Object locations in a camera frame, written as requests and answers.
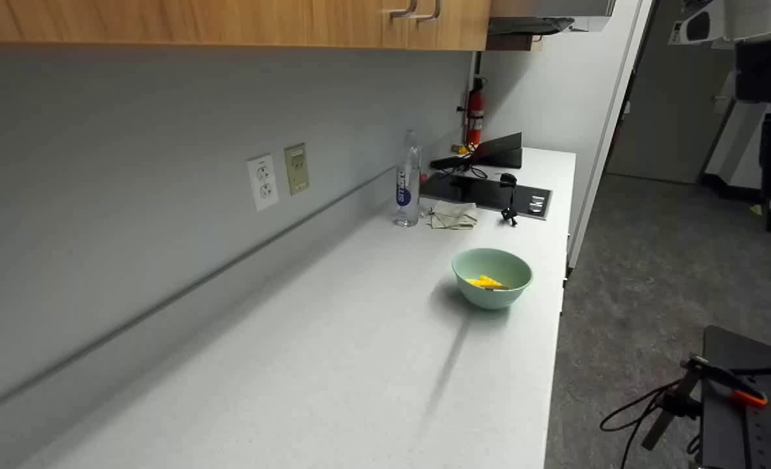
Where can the mint green bowl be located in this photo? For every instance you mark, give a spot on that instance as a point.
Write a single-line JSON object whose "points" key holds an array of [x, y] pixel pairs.
{"points": [[490, 300]]}

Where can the stainless range hood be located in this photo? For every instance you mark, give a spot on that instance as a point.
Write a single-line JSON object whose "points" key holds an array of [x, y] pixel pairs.
{"points": [[543, 5]]}

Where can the small black tripod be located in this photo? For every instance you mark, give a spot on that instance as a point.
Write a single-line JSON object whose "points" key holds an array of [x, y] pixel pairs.
{"points": [[510, 201]]}

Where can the black cooktop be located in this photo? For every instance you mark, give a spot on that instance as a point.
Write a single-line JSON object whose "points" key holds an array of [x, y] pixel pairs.
{"points": [[478, 186]]}

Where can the yellow food pieces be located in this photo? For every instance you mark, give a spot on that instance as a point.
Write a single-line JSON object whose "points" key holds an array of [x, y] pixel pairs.
{"points": [[487, 283]]}

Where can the beige crumpled cloth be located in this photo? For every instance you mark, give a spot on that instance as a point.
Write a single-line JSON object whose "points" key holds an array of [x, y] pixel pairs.
{"points": [[451, 216]]}

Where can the clear plastic water bottle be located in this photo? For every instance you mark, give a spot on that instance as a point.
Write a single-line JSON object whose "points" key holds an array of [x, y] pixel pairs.
{"points": [[407, 186]]}

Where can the white electrical outlet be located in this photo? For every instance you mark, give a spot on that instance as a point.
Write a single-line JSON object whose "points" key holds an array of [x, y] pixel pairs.
{"points": [[265, 182]]}

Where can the black clamp bracket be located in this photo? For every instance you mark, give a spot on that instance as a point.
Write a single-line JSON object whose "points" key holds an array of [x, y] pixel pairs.
{"points": [[667, 408]]}

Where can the beige wall plate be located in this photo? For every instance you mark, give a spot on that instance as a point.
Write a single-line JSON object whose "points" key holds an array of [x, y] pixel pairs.
{"points": [[296, 168]]}

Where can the wooden wall cabinet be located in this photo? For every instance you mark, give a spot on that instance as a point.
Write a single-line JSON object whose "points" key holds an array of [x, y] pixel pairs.
{"points": [[187, 22]]}

